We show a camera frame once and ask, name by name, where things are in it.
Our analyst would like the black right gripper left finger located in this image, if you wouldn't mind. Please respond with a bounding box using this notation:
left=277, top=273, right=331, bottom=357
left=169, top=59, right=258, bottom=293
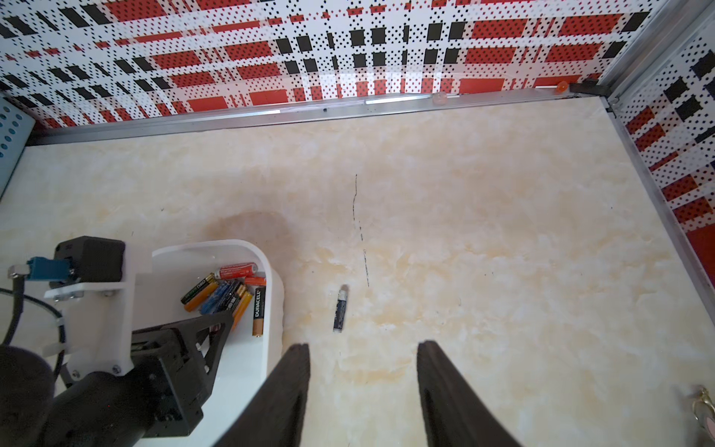
left=215, top=344, right=310, bottom=446

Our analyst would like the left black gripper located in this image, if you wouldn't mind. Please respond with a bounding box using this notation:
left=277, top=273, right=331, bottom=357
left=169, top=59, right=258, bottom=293
left=131, top=311, right=234, bottom=438

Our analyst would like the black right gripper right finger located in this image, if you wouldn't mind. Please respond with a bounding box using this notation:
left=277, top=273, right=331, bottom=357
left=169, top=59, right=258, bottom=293
left=416, top=341, right=519, bottom=446

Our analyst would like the black copper duracell battery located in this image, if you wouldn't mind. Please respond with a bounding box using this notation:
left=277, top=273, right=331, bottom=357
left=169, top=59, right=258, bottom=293
left=252, top=286, right=266, bottom=337

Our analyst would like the black blue AAA battery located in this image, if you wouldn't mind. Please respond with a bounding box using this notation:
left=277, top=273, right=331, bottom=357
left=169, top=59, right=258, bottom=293
left=333, top=284, right=349, bottom=333

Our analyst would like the white oval storage tray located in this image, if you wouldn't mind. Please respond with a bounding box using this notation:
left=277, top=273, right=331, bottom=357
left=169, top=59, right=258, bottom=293
left=133, top=240, right=284, bottom=446

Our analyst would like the green black battery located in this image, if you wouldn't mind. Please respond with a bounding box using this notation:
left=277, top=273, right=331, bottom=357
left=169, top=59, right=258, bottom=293
left=181, top=273, right=216, bottom=305

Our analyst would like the yellow orange battery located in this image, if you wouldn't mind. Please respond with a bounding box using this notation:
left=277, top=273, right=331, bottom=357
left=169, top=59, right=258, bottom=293
left=231, top=291, right=253, bottom=330

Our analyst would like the red deli carbon battery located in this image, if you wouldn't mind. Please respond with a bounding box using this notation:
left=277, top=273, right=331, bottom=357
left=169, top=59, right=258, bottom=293
left=215, top=263, right=258, bottom=280

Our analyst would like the orange red battery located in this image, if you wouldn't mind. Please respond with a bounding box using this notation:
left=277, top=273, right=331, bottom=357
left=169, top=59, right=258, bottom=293
left=244, top=277, right=267, bottom=287

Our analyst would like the light blue perforated basket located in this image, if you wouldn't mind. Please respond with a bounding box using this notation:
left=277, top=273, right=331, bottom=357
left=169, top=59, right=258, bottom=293
left=0, top=96, right=35, bottom=196

